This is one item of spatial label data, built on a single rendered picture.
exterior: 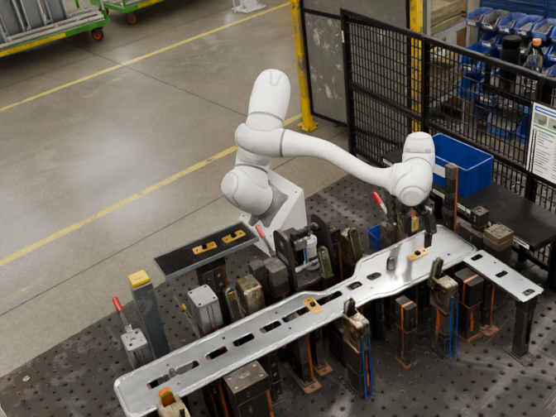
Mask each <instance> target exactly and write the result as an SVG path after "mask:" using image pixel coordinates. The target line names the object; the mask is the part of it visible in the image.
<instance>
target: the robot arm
mask: <svg viewBox="0 0 556 417"><path fill-rule="evenodd" d="M289 101H290V81H289V79H288V77H287V76H286V74H285V73H283V72H281V71H279V70H277V69H267V70H265V71H263V72H262V73H261V74H260V75H259V76H258V78H257V79H256V82H255V84H254V87H253V90H252V95H251V98H250V103H249V112H248V117H247V121H246V123H242V124H241V125H240V126H239V127H238V128H237V130H236V132H235V142H236V144H237V146H238V149H237V156H236V162H235V167H234V169H233V170H231V171H229V172H228V173H227V174H226V175H225V176H224V178H223V181H222V184H221V191H222V194H223V196H224V198H225V199H226V200H227V201H228V202H229V203H230V204H232V205H233V206H235V207H236V208H238V209H241V210H242V211H244V212H246V213H250V214H251V217H250V220H249V222H248V224H249V225H251V226H252V227H253V226H254V225H255V224H256V223H257V222H258V221H259V220H260V221H261V222H262V224H263V226H264V227H265V228H268V227H270V225H271V222H272V220H273V219H274V217H275V216H276V215H277V213H278V212H279V210H280V208H281V207H282V205H283V204H284V203H285V202H286V201H287V200H288V198H289V195H288V194H284V193H283V192H281V191H280V190H279V189H278V188H277V187H276V186H274V185H273V184H272V182H271V180H268V179H267V174H268V170H269V168H270V165H271V159H272V157H293V156H316V157H319V158H322V159H325V160H326V161H329V162H331V163H333V164H334V165H336V166H338V167H339V168H341V169H343V170H345V171H346V172H348V173H350V174H351V175H354V176H356V177H357V178H358V179H360V180H363V181H365V182H367V183H369V184H372V185H377V186H380V187H383V188H385V189H387V190H388V191H389V192H390V194H392V195H394V196H395V197H397V199H398V200H399V201H400V202H401V203H402V205H401V208H400V214H402V215H403V218H404V234H406V233H409V232H411V216H410V215H411V213H412V212H413V210H415V211H416V212H417V213H418V214H419V216H420V217H421V219H422V222H423V225H424V228H425V231H426V232H425V233H424V248H425V249H426V248H428V247H431V246H432V239H433V234H435V233H437V228H436V223H435V219H434V208H430V207H428V205H427V201H428V199H429V191H430V190H431V187H432V182H433V171H434V164H435V151H434V142H433V139H432V137H431V136H430V135H429V134H427V133H425V132H414V133H411V134H409V136H407V138H406V141H405V145H404V152H403V154H402V163H397V164H394V165H393V166H392V167H390V168H385V169H381V168H376V167H372V166H370V165H368V164H366V163H364V162H362V161H360V160H358V159H357V158H356V157H355V156H352V155H351V154H349V153H347V152H346V151H345V150H343V149H341V148H340V147H338V146H335V145H334V144H332V143H330V142H328V141H324V140H321V139H318V138H316V137H310V136H306V135H304V134H300V133H298V132H293V131H290V130H287V129H283V123H284V120H285V116H286V114H287V110H288V106H289ZM408 206H409V207H408ZM422 212H424V213H422Z"/></svg>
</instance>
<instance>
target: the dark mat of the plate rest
mask: <svg viewBox="0 0 556 417"><path fill-rule="evenodd" d="M239 230H242V231H243V232H244V233H245V234H246V235H245V236H243V237H240V238H238V239H236V240H234V241H231V242H229V243H225V242H224V241H223V240H222V238H223V237H226V236H228V235H230V234H232V233H234V232H237V231H239ZM253 238H256V236H255V235H254V234H253V233H252V232H251V231H250V230H249V229H248V228H247V227H246V226H245V225H244V224H243V223H239V224H237V225H234V226H232V227H230V228H227V229H224V230H222V231H220V232H217V233H215V234H213V235H210V236H208V237H205V238H203V239H200V240H198V241H197V242H193V243H190V244H189V245H186V246H184V247H181V248H179V249H176V250H174V251H172V252H169V253H166V254H165V255H162V256H159V257H157V258H155V259H154V260H155V261H156V263H157V264H158V266H159V267H160V268H161V269H162V271H163V272H164V274H165V275H166V276H167V275H170V274H172V273H174V272H177V271H179V270H182V269H184V268H185V267H188V266H191V265H193V264H195V263H197V262H200V261H203V260H205V259H207V258H210V257H211V256H215V255H217V254H219V253H221V252H224V251H226V250H228V249H230V248H233V247H235V246H238V245H240V244H242V243H244V242H247V241H250V240H252V239H253ZM210 242H215V244H216V246H217V247H216V248H214V249H211V250H208V251H206V252H201V253H199V254H196V255H195V254H194V252H193V248H195V247H199V246H201V245H204V244H207V243H210Z"/></svg>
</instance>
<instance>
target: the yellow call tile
mask: <svg viewBox="0 0 556 417"><path fill-rule="evenodd" d="M128 279H129V281H130V282H131V283H132V286H133V287H135V286H138V285H140V284H143V283H145V282H147V281H149V280H150V279H149V277H148V275H147V274H146V273H145V271H144V270H142V271H138V272H137V273H134V274H132V275H130V276H128Z"/></svg>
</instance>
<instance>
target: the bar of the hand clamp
mask: <svg viewBox="0 0 556 417"><path fill-rule="evenodd" d="M384 193H385V200H386V211H387V217H388V223H390V224H391V226H392V231H394V226H393V220H392V219H394V220H395V222H396V223H397V224H396V226H395V227H397V228H399V227H400V224H399V217H398V210H397V203H396V197H395V196H394V195H392V194H390V192H389V191H388V190H387V189H384Z"/></svg>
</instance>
